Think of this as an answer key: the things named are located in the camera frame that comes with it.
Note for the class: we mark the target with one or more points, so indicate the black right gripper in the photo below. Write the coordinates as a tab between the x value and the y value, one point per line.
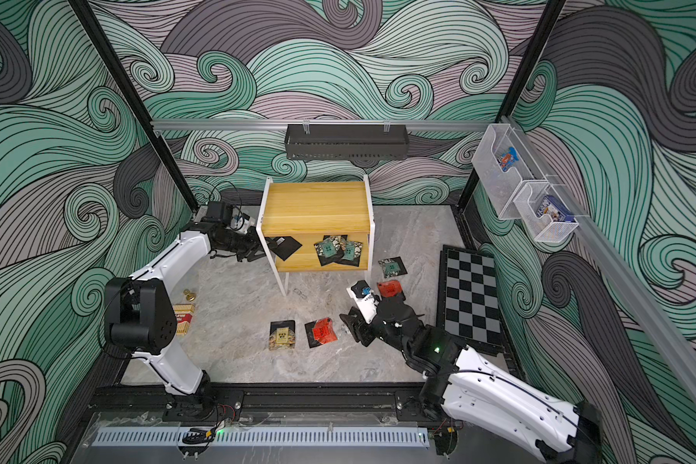
362	327

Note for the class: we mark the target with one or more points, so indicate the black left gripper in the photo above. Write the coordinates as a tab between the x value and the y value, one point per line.
256	246

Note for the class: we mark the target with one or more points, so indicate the black barcode tea bag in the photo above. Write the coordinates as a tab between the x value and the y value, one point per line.
283	246

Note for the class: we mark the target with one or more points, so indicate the green label tea bag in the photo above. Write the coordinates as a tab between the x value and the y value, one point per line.
329	250

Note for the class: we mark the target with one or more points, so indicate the yellow label tea bag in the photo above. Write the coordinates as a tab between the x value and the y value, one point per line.
282	335

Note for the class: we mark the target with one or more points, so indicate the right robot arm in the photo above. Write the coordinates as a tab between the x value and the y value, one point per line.
462	385

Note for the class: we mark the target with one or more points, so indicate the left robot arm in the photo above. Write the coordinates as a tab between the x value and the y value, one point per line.
139	317

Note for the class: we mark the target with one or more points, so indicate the white metal wooden shelf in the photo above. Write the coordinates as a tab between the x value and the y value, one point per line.
308	212

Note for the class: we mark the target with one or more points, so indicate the red gold card box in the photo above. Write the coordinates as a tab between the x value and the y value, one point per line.
184	315

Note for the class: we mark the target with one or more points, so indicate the black chessboard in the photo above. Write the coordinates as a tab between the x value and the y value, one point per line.
467	304

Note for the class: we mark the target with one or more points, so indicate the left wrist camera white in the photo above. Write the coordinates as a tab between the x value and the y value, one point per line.
240	222

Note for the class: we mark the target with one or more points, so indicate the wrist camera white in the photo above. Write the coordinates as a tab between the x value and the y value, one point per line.
364	298
240	222

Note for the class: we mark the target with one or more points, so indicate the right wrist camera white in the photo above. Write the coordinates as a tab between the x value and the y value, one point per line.
364	298

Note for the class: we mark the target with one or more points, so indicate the black wire mesh basket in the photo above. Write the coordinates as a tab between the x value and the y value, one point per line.
354	143

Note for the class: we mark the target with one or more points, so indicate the white slotted cable duct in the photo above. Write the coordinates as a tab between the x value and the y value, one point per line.
313	436

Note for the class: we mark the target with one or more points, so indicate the aluminium wall rail back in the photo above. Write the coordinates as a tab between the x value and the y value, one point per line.
240	124

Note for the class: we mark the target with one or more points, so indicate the aluminium wall rail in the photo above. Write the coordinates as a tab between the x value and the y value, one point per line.
676	351
240	124

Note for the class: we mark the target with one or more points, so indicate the clear wall bin lower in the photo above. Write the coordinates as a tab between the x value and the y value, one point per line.
545	216

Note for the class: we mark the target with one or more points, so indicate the clear wall bin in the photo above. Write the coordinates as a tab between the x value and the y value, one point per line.
545	216
503	164

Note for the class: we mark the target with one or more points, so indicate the clear wall bin upper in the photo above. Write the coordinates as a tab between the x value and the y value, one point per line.
503	164

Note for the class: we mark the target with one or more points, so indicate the black frame post left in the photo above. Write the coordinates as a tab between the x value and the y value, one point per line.
103	46

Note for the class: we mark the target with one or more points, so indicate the black frame post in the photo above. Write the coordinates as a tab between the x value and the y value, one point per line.
103	46
526	27

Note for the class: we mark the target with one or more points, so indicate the black frame post right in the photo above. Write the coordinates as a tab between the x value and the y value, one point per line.
526	27

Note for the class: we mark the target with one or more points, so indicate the aluminium wall rail right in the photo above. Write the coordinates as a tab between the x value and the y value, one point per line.
676	351

